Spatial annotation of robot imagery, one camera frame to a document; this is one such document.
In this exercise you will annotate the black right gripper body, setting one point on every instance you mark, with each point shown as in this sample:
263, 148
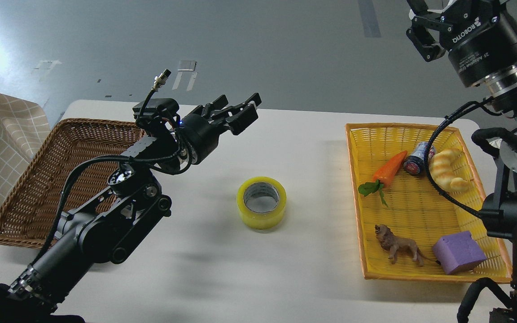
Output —
483, 39

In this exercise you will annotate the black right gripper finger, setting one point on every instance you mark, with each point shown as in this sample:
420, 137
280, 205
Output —
422, 39
439, 6

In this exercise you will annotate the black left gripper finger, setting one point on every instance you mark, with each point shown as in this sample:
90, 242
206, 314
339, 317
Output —
239, 117
207, 111

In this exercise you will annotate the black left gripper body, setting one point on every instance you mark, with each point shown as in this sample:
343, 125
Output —
202, 132

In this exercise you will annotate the yellow packing tape roll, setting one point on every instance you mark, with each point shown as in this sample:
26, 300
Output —
261, 203

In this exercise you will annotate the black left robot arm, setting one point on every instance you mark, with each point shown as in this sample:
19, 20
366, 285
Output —
111, 225

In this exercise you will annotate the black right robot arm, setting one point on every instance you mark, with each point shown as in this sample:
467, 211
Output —
499, 209

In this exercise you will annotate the small soda can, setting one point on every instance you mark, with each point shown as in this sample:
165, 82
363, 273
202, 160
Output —
415, 163

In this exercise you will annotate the toy croissant bread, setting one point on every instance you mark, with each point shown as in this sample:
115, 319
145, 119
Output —
441, 171

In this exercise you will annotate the orange toy carrot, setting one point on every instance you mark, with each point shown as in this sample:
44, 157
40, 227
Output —
383, 177

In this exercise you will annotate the brown wicker basket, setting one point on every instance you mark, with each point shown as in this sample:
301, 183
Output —
27, 214

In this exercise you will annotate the brown toy lion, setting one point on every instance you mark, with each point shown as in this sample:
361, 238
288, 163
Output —
394, 244

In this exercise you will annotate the yellow plastic basket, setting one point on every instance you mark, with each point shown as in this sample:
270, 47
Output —
412, 208

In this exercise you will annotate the purple foam block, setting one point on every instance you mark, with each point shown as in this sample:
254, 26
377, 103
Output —
458, 252

